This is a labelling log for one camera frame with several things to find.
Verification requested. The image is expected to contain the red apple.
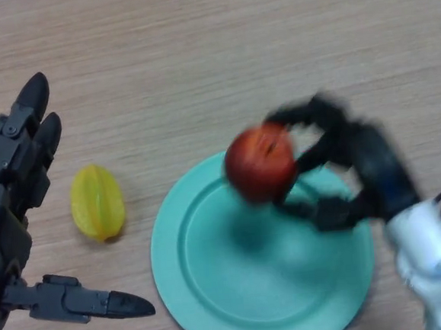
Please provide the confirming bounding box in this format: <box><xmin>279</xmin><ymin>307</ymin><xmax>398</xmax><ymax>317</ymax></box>
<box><xmin>222</xmin><ymin>123</ymin><xmax>301</xmax><ymax>207</ymax></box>

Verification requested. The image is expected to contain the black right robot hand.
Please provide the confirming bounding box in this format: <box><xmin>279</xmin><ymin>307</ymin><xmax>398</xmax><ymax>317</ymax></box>
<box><xmin>260</xmin><ymin>84</ymin><xmax>426</xmax><ymax>239</ymax></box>

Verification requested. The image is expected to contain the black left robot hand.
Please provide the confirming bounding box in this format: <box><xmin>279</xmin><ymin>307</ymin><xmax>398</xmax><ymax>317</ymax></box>
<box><xmin>0</xmin><ymin>64</ymin><xmax>158</xmax><ymax>330</ymax></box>

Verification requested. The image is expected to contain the green round plate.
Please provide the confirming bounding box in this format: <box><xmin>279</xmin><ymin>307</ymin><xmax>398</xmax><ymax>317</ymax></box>
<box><xmin>142</xmin><ymin>139</ymin><xmax>382</xmax><ymax>330</ymax></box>

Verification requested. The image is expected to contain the yellow starfruit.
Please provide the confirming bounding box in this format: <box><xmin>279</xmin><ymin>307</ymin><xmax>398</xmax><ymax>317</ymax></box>
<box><xmin>67</xmin><ymin>162</ymin><xmax>129</xmax><ymax>245</ymax></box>

